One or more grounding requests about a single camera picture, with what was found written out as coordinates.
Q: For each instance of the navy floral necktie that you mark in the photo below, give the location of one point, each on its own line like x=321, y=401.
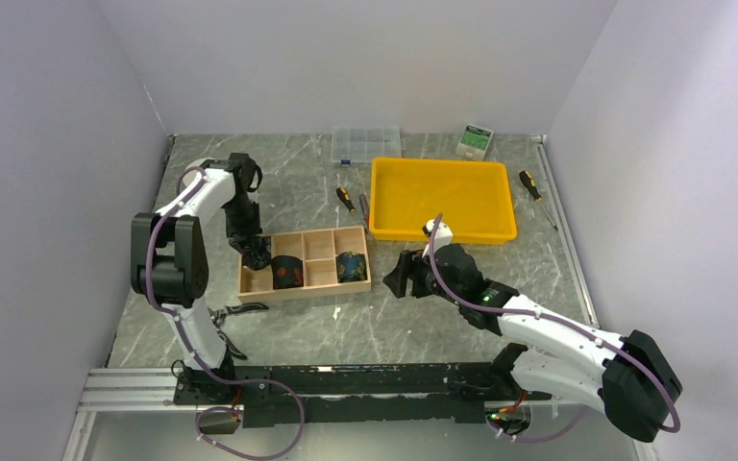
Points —
x=256, y=252

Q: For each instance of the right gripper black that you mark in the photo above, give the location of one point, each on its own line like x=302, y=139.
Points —
x=397, y=279

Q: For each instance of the clear plastic parts box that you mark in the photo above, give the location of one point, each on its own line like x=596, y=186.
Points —
x=354, y=145

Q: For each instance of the green white small box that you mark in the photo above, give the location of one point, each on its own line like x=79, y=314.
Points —
x=474, y=142

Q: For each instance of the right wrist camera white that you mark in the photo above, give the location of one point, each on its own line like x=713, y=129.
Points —
x=438, y=234

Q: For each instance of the black yellow screwdriver right side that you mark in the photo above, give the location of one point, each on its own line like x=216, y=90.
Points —
x=529, y=183

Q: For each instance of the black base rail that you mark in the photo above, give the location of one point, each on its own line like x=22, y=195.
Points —
x=266, y=396

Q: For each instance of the blue rolled tie yellow flowers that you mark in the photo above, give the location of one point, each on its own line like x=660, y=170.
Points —
x=351, y=267

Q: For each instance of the wooden compartment organizer box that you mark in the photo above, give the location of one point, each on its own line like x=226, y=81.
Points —
x=317, y=249

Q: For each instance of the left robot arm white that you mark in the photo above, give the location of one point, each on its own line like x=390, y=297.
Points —
x=169, y=262

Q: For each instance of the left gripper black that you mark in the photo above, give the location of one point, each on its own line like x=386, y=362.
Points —
x=238, y=235

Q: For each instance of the black yellow handled screwdriver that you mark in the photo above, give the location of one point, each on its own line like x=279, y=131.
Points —
x=345, y=199

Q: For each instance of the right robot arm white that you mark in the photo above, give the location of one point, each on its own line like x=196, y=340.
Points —
x=625, y=377

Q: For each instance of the dark rolled tie orange pattern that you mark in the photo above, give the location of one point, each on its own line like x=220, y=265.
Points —
x=287, y=272

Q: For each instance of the yellow plastic tray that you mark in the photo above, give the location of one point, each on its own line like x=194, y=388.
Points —
x=473, y=198

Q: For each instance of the blue red handled screwdriver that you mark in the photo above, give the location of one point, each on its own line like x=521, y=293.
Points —
x=364, y=208

